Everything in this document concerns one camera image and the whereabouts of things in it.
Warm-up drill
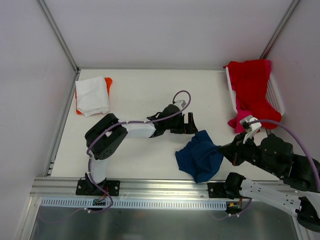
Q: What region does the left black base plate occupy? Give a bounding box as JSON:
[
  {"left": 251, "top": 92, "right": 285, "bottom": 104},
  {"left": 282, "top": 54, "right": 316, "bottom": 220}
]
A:
[{"left": 75, "top": 177, "right": 121, "bottom": 197}]

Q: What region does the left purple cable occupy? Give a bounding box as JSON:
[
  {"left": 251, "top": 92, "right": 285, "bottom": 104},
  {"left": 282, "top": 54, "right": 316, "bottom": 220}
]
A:
[{"left": 86, "top": 89, "right": 192, "bottom": 161}]

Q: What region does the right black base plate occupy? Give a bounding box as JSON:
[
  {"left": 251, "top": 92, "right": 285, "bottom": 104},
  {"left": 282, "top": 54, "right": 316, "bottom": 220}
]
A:
[{"left": 207, "top": 182, "right": 228, "bottom": 199}]

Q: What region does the white slotted cable duct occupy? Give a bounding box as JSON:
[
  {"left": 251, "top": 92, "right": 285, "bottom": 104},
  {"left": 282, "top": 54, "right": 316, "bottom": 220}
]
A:
[{"left": 40, "top": 197, "right": 227, "bottom": 211}]

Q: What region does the navy blue t-shirt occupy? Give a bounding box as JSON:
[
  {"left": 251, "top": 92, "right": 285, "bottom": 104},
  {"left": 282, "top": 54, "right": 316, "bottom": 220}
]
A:
[{"left": 175, "top": 130, "right": 224, "bottom": 184}]

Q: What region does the folded orange t-shirt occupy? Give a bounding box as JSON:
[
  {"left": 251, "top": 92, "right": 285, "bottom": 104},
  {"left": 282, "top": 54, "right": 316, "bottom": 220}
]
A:
[{"left": 75, "top": 77, "right": 113, "bottom": 116}]

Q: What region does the folded white t-shirt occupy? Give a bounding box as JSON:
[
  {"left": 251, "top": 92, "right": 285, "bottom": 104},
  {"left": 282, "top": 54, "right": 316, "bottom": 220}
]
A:
[{"left": 75, "top": 76, "right": 111, "bottom": 118}]

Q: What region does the red t-shirt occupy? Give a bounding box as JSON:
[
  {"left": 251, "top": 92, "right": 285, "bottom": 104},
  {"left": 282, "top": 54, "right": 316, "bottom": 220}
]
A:
[{"left": 223, "top": 59, "right": 283, "bottom": 130}]

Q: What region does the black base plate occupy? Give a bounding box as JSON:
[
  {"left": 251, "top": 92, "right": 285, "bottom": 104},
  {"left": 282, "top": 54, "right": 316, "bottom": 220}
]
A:
[
  {"left": 207, "top": 182, "right": 228, "bottom": 199},
  {"left": 75, "top": 177, "right": 121, "bottom": 197}
]

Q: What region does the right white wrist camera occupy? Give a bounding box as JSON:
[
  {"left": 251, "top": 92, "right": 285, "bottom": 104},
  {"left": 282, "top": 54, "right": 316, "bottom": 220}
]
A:
[{"left": 239, "top": 115, "right": 262, "bottom": 144}]

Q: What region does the aluminium mounting rail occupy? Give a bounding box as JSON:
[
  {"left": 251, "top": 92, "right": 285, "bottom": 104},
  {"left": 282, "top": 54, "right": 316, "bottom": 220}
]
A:
[{"left": 30, "top": 177, "right": 215, "bottom": 200}]

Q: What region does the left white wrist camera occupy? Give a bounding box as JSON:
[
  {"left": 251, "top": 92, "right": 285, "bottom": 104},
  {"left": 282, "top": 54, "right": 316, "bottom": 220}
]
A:
[{"left": 173, "top": 100, "right": 187, "bottom": 110}]

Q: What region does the white perforated plastic basket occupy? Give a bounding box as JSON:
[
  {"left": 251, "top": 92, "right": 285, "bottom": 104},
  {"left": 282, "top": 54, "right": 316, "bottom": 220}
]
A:
[{"left": 225, "top": 66, "right": 285, "bottom": 116}]

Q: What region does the right aluminium frame post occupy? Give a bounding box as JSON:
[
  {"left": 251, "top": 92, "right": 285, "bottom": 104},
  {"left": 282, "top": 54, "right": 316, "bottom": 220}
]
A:
[{"left": 259, "top": 0, "right": 302, "bottom": 59}]

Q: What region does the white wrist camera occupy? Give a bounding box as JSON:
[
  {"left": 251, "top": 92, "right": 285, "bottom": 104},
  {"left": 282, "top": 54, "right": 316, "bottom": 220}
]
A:
[
  {"left": 173, "top": 100, "right": 187, "bottom": 110},
  {"left": 239, "top": 115, "right": 262, "bottom": 144}
]

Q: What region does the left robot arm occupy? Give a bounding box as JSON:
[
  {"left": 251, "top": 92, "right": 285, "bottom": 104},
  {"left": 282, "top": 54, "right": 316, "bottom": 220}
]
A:
[{"left": 84, "top": 100, "right": 198, "bottom": 195}]

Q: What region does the aluminium frame post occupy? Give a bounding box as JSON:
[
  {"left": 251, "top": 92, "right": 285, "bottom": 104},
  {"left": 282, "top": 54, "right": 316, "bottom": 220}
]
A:
[
  {"left": 36, "top": 0, "right": 80, "bottom": 73},
  {"left": 259, "top": 0, "right": 302, "bottom": 59}
]

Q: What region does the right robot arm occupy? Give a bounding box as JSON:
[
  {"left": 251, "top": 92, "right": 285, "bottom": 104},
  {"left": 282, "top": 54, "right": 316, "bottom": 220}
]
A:
[{"left": 218, "top": 133, "right": 320, "bottom": 232}]

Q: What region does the left aluminium frame post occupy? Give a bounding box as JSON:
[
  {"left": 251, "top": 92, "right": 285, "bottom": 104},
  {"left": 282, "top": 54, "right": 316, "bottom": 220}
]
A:
[{"left": 36, "top": 0, "right": 80, "bottom": 73}]

